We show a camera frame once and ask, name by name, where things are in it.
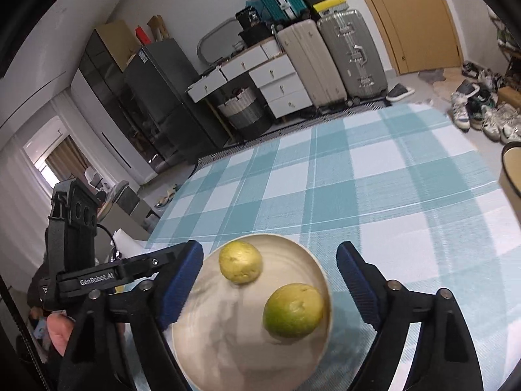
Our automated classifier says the woven laundry basket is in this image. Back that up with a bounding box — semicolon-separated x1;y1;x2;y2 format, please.
218;87;272;140

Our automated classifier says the grey slipper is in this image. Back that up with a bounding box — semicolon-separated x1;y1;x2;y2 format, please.
385;83;415;103

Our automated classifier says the silver suitcase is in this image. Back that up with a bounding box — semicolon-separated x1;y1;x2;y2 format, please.
317;9;388;100

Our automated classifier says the white drawer desk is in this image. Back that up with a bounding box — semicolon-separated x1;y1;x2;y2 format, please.
186;38;313;119

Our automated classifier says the black glass cabinet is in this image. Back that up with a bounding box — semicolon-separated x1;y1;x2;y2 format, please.
71;31;157;186

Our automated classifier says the cream round plate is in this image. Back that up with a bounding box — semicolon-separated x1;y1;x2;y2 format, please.
171;234;332;390

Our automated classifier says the yellow black box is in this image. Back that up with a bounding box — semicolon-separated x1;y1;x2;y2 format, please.
314;0;349;17

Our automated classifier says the wooden door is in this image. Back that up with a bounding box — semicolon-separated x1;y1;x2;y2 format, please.
365;0;463;74

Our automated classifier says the yellow guava fruit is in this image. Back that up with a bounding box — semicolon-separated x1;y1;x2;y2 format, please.
219;240;263;285

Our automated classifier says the person's left hand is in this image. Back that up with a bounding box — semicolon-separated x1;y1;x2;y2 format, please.
47;312;74;356

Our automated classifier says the green yellow citrus fruit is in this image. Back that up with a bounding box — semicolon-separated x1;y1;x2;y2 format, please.
263;282;325;339

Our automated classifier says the beige suitcase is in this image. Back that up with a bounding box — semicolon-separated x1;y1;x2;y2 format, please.
276;20;348;108

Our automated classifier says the black refrigerator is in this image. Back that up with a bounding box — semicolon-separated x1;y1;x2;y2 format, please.
124;39;229;163

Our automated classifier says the checkered teal tablecloth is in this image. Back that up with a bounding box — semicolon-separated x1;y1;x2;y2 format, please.
145;104;520;390

